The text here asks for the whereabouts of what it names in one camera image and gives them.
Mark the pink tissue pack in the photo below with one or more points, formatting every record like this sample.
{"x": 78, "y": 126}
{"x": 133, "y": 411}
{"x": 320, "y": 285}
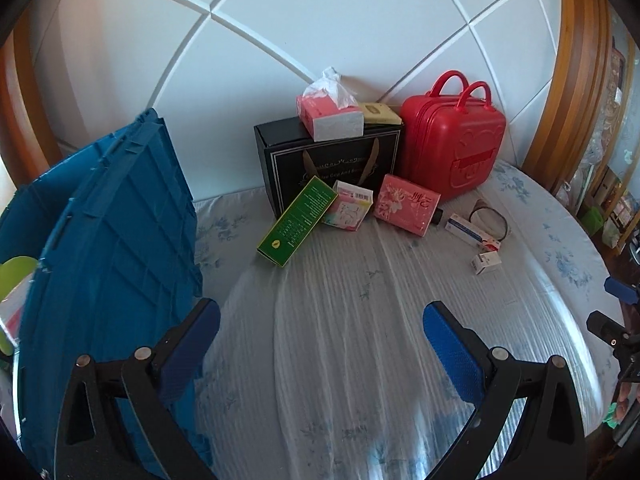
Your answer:
{"x": 330, "y": 120}

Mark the black hair band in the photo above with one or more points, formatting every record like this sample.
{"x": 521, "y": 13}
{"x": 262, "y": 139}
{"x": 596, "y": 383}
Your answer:
{"x": 505, "y": 225}

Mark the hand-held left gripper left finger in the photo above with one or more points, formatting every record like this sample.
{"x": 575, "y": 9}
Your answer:
{"x": 192, "y": 340}

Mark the black gift box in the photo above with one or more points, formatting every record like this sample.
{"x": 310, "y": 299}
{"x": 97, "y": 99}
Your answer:
{"x": 285, "y": 160}

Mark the green cloth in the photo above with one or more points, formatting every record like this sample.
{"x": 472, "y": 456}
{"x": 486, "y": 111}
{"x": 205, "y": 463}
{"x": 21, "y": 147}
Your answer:
{"x": 612, "y": 417}

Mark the green container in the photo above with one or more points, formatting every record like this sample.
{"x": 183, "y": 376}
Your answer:
{"x": 593, "y": 220}

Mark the white red tube box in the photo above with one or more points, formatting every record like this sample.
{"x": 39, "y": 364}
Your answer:
{"x": 467, "y": 230}

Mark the small yellow-green box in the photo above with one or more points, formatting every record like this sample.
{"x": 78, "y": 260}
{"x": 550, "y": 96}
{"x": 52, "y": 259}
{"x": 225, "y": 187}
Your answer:
{"x": 380, "y": 112}

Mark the white green packet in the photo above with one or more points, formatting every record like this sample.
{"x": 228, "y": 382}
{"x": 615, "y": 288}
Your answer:
{"x": 611, "y": 236}

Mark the small white box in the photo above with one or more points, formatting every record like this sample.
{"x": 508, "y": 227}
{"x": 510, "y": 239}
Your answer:
{"x": 485, "y": 262}

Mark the white padded wooden headboard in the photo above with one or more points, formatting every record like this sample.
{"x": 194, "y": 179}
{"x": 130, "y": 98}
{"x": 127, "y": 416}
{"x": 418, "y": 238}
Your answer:
{"x": 300, "y": 35}

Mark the small pink floral box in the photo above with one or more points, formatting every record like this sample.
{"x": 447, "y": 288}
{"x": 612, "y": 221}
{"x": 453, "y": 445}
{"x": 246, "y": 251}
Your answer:
{"x": 347, "y": 207}

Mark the person's right hand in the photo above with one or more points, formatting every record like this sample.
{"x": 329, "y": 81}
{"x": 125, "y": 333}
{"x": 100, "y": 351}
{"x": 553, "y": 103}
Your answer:
{"x": 624, "y": 400}

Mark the long green box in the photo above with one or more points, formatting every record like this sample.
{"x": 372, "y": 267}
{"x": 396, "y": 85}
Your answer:
{"x": 295, "y": 220}

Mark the blue plastic crate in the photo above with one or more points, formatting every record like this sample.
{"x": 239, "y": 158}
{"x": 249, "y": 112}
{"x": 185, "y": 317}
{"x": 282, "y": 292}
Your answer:
{"x": 115, "y": 240}

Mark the red toy suitcase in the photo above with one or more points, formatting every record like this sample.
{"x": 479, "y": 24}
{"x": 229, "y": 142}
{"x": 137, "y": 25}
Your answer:
{"x": 440, "y": 135}

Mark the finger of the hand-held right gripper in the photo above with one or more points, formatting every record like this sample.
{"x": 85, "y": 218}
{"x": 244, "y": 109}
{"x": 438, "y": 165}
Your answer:
{"x": 607, "y": 330}
{"x": 620, "y": 290}

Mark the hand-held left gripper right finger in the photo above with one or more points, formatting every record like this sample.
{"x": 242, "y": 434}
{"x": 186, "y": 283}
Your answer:
{"x": 450, "y": 350}

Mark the pink box with figure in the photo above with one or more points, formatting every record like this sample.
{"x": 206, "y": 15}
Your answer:
{"x": 405, "y": 205}

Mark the floral bed sheet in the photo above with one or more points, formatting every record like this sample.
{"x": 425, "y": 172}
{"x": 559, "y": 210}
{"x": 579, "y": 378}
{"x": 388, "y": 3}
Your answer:
{"x": 350, "y": 310}

